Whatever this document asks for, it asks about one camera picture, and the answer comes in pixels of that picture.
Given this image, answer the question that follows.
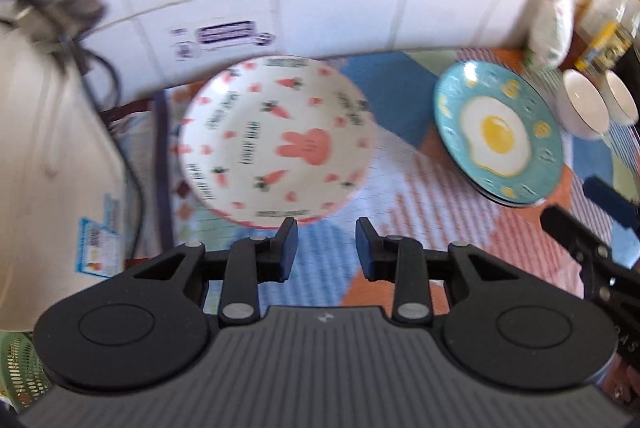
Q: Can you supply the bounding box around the white plastic bag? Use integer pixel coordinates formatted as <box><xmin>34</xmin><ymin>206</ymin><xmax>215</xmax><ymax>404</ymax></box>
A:
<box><xmin>525</xmin><ymin>0</ymin><xmax>575</xmax><ymax>69</ymax></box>

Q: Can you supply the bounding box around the purple wall sticker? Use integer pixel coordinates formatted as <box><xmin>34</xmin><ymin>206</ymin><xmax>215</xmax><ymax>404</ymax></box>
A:
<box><xmin>170</xmin><ymin>20</ymin><xmax>277</xmax><ymax>59</ymax></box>

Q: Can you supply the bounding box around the teal plate fried egg print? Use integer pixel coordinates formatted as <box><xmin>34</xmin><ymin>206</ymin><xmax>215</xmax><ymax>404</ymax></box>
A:
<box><xmin>433</xmin><ymin>61</ymin><xmax>565</xmax><ymax>205</ymax></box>

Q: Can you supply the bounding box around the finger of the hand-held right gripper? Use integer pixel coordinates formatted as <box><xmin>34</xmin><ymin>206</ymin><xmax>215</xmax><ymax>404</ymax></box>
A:
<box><xmin>540</xmin><ymin>205</ymin><xmax>613</xmax><ymax>267</ymax></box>
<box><xmin>582</xmin><ymin>175</ymin><xmax>640</xmax><ymax>233</ymax></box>

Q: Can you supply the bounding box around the white bowl black rim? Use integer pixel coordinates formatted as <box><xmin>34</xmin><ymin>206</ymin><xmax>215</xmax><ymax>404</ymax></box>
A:
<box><xmin>602</xmin><ymin>72</ymin><xmax>640</xmax><ymax>126</ymax></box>
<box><xmin>562</xmin><ymin>69</ymin><xmax>611</xmax><ymax>141</ymax></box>

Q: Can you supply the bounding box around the colourful patchwork table mat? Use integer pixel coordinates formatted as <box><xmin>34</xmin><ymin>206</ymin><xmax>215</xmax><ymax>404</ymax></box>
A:
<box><xmin>107</xmin><ymin>48</ymin><xmax>640</xmax><ymax>316</ymax></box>

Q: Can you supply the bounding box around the white appliance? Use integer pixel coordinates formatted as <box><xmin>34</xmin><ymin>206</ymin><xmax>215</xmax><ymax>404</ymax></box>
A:
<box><xmin>0</xmin><ymin>25</ymin><xmax>132</xmax><ymax>334</ymax></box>

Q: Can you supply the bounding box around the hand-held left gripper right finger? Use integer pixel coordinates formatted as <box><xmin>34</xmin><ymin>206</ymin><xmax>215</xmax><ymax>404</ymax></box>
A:
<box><xmin>355</xmin><ymin>217</ymin><xmax>521</xmax><ymax>326</ymax></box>

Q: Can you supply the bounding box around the blue label sticker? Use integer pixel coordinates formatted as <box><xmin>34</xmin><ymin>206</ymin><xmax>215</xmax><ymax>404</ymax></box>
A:
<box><xmin>75</xmin><ymin>193</ymin><xmax>127</xmax><ymax>277</ymax></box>

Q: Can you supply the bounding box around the dark rimmed plate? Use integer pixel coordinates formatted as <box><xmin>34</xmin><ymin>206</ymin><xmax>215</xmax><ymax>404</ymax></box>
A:
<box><xmin>467</xmin><ymin>175</ymin><xmax>550</xmax><ymax>209</ymax></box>

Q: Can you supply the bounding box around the grey power adapter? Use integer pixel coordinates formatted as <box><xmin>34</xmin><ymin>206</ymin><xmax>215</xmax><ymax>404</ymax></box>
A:
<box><xmin>27</xmin><ymin>0</ymin><xmax>108</xmax><ymax>43</ymax></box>

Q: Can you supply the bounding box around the white plate pink rabbit print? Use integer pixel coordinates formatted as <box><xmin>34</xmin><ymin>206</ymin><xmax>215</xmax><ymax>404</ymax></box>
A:
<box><xmin>177</xmin><ymin>56</ymin><xmax>378</xmax><ymax>229</ymax></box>

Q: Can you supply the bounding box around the green plastic basket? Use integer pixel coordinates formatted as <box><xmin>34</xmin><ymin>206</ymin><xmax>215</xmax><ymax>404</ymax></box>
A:
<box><xmin>0</xmin><ymin>330</ymin><xmax>55</xmax><ymax>415</ymax></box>

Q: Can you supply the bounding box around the glass bottle yellow label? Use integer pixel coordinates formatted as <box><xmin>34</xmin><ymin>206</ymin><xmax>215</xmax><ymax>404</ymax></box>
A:
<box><xmin>575</xmin><ymin>12</ymin><xmax>638</xmax><ymax>73</ymax></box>

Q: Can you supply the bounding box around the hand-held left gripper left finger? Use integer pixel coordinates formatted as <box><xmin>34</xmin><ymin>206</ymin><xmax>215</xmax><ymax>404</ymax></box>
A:
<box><xmin>132</xmin><ymin>218</ymin><xmax>300</xmax><ymax>327</ymax></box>

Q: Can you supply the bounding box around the black cable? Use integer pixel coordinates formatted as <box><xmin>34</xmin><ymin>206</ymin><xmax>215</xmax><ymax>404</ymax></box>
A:
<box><xmin>0</xmin><ymin>0</ymin><xmax>176</xmax><ymax>261</ymax></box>

